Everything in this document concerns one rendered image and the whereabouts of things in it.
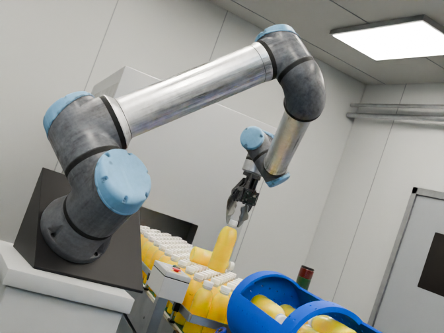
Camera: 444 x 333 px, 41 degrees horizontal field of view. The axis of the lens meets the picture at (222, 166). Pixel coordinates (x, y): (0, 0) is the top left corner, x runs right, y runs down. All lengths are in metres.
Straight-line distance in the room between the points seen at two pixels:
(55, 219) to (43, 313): 0.23
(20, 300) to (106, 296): 0.20
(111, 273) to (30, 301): 0.24
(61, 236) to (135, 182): 0.24
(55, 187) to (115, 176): 0.30
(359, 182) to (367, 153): 0.36
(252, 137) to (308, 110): 0.53
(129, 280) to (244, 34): 5.38
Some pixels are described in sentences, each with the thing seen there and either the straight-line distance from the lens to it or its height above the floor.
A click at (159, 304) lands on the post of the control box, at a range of 2.32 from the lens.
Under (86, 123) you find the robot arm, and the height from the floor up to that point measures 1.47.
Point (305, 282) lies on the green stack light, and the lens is 2.70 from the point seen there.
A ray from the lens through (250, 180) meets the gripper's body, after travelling 2.26.
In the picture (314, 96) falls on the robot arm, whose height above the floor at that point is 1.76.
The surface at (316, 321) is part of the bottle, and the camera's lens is 1.81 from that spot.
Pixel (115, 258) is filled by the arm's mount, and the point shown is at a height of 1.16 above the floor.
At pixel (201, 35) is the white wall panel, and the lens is 6.56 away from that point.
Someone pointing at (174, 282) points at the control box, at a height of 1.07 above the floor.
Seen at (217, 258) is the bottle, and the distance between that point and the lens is 2.30.
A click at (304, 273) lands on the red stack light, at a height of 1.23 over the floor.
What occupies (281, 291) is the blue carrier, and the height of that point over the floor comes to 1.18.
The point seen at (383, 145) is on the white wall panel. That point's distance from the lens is 7.07.
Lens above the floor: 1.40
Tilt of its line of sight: 3 degrees up
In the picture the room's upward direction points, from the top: 20 degrees clockwise
